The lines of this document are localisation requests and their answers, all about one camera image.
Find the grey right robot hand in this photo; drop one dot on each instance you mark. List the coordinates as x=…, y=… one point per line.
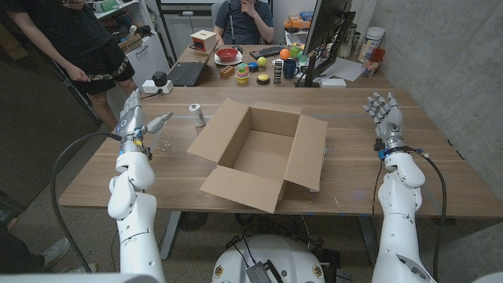
x=389, y=120

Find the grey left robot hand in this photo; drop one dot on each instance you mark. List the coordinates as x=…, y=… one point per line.
x=131, y=122

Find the clear plastic bottle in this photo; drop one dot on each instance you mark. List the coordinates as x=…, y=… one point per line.
x=165, y=141

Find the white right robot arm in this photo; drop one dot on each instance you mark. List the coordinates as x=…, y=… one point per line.
x=399, y=220

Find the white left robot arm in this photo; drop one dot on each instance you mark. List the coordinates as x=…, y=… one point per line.
x=135, y=220

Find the white power strip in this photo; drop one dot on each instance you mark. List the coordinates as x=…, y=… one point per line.
x=147, y=87

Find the black round adapter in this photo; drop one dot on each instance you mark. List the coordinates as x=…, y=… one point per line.
x=159, y=78

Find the white cabinet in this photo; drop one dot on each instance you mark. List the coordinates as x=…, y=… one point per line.
x=151, y=59

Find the white paper sheet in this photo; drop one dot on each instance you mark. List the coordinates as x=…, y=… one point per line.
x=346, y=68

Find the flat white box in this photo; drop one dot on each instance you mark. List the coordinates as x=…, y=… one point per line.
x=333, y=82

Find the black laptop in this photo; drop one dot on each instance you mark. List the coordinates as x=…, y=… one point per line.
x=186, y=74

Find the small brown cardboard box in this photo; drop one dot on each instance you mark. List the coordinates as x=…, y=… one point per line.
x=131, y=42

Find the white canister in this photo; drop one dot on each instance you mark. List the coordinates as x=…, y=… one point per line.
x=371, y=41

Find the standing person in black clothes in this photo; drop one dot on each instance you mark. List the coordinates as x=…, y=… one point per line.
x=78, y=35

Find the brown brick block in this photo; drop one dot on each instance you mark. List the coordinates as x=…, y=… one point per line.
x=226, y=72

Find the wooden box with red face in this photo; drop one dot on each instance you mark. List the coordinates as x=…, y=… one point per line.
x=202, y=41

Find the dark blue mug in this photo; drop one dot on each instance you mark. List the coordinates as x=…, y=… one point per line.
x=290, y=69

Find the black computer monitor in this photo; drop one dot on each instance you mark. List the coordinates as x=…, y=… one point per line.
x=326, y=23

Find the green toy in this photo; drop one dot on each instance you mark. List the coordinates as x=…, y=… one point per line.
x=295, y=50

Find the colourful stacking rings toy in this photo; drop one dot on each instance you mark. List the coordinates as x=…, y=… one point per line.
x=242, y=76

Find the red bowl on plate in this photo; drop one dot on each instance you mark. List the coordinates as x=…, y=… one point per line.
x=236, y=62

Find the table leg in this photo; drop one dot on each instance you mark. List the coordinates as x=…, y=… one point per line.
x=369, y=243
x=171, y=236

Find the black dice stack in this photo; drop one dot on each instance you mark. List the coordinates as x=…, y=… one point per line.
x=277, y=72

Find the orange ball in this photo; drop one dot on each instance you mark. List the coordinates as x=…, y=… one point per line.
x=285, y=54

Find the black computer mouse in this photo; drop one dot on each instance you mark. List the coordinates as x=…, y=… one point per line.
x=237, y=48

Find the black and yellow disc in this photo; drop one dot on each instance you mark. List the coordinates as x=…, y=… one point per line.
x=263, y=79

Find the large open cardboard box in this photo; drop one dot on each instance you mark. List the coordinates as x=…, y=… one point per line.
x=259, y=157

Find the blue round toy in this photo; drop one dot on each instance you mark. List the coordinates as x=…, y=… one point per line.
x=253, y=67

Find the orange box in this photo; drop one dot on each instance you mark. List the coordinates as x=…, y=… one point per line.
x=296, y=23

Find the grey office chair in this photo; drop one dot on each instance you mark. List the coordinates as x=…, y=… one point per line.
x=216, y=13

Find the black keyboard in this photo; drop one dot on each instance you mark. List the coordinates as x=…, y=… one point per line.
x=269, y=52

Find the yellow ball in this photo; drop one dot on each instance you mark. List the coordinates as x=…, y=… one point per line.
x=262, y=61

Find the seated person in dark shirt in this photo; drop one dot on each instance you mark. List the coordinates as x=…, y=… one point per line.
x=243, y=23

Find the person with grey sneaker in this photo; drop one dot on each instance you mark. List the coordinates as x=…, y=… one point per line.
x=57, y=251

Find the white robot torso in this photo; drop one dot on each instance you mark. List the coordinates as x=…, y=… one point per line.
x=271, y=255

